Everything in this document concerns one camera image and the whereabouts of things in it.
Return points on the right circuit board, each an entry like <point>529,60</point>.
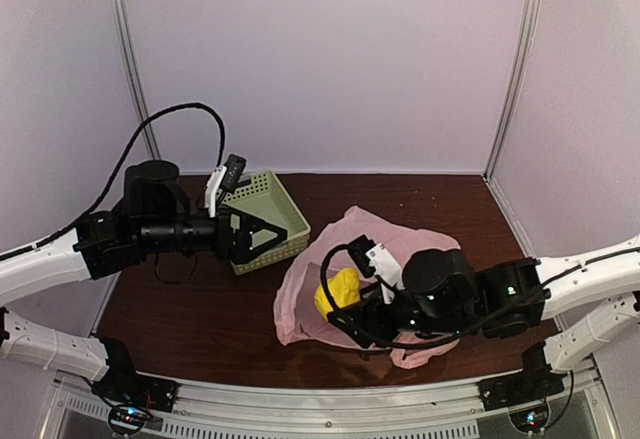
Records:
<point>530,419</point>

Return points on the pink plastic bag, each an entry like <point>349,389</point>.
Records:
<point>296,317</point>

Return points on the circuit board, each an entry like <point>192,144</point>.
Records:
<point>530,419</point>
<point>125,419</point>

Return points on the yellow pear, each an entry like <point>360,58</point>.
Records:
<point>344,288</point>

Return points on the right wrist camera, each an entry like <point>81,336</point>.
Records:
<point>374,260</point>

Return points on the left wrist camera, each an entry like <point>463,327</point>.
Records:
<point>222,182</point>

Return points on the front aluminium rail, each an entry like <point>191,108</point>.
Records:
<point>452,409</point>

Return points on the left aluminium frame post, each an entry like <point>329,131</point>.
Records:
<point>132,72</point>

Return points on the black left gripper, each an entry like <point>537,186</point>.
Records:
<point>239,251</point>

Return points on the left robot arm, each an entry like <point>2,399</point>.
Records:
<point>153,217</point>

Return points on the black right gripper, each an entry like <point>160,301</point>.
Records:
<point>365,312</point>

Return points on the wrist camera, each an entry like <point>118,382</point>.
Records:
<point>222,182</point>
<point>374,260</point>

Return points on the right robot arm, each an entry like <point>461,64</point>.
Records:
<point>438,295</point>

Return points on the green perforated plastic basket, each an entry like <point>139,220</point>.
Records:
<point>263,195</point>

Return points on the right aluminium frame post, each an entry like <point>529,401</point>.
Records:
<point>527,29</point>

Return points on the left circuit board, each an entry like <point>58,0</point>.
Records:
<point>125,419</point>

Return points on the aluminium frame post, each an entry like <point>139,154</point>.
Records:
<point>527,29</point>
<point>132,72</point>

